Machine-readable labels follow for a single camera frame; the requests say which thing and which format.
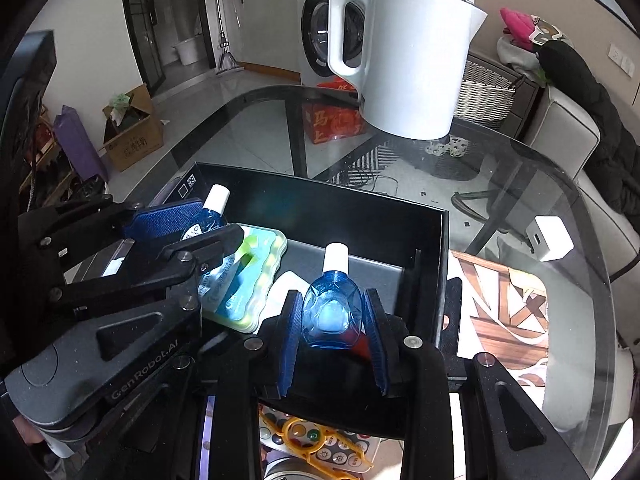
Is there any blue eye drop bottle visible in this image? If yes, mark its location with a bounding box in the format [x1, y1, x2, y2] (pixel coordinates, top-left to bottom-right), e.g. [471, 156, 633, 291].
[181, 184, 230, 240]
[302, 243, 362, 349]

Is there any green white tissue pack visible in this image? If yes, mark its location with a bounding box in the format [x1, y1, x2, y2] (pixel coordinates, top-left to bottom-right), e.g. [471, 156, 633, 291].
[198, 224, 288, 334]

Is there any round white grey device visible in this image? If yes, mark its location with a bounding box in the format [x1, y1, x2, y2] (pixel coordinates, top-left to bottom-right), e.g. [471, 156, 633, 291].
[264, 457, 312, 480]

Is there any white colourful button remote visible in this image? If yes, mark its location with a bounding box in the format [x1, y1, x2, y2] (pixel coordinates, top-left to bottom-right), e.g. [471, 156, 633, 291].
[258, 406, 374, 474]

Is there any brown cardboard box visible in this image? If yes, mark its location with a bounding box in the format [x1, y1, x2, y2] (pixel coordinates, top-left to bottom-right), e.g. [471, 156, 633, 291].
[103, 84, 164, 171]

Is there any purple bag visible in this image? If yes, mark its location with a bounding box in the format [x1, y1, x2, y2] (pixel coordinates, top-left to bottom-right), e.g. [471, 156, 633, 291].
[53, 105, 107, 182]

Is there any mop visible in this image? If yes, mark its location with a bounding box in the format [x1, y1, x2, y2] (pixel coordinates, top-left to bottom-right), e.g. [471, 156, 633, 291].
[215, 0, 241, 75]

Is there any white bucket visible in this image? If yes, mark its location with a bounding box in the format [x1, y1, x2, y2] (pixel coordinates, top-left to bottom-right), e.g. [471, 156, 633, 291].
[174, 35, 206, 66]

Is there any black cardboard storage box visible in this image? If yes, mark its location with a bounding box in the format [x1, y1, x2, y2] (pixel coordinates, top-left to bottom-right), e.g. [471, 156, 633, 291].
[64, 160, 464, 391]

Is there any red gift box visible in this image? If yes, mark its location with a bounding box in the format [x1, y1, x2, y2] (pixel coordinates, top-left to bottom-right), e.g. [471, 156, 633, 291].
[303, 104, 364, 144]

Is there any white charger cube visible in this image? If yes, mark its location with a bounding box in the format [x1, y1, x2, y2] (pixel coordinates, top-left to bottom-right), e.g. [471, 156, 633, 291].
[526, 216, 574, 262]

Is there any silver front-load washing machine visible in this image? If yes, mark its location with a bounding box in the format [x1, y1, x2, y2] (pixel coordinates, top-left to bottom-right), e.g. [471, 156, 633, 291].
[297, 0, 334, 87]

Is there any beige sofa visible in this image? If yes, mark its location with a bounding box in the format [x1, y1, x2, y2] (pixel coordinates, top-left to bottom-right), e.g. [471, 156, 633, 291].
[522, 84, 640, 351]

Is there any white electric kettle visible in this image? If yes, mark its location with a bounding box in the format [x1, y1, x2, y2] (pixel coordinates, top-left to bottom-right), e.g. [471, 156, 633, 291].
[326, 0, 487, 141]

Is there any white woven basket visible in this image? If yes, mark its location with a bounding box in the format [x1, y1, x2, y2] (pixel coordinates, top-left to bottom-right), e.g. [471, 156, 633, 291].
[454, 61, 515, 122]

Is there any pink cloth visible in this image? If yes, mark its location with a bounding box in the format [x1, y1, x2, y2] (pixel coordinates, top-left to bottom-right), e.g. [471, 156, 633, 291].
[499, 6, 535, 51]

